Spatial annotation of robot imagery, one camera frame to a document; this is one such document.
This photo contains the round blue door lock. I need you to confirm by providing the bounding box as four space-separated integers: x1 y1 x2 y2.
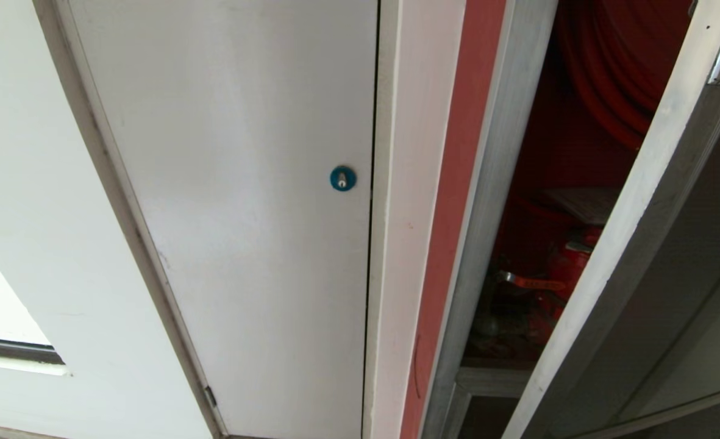
329 165 357 193

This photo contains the white metal service door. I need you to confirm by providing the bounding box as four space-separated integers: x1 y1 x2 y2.
67 0 379 439

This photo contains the fire hydrant cabinet frame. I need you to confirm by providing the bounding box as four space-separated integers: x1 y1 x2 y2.
400 0 560 439

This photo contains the glass cabinet door aluminium frame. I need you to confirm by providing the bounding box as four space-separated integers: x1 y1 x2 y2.
501 0 720 439

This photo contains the red fire hose reel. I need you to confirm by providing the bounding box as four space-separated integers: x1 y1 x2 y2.
555 0 696 152

